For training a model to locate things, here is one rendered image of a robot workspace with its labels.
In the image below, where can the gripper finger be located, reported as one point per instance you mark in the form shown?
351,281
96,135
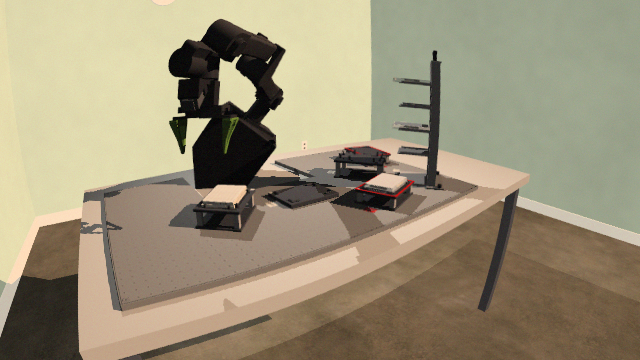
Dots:
228,126
177,126

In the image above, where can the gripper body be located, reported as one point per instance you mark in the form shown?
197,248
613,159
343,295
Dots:
212,111

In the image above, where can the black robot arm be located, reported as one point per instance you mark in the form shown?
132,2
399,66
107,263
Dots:
192,59

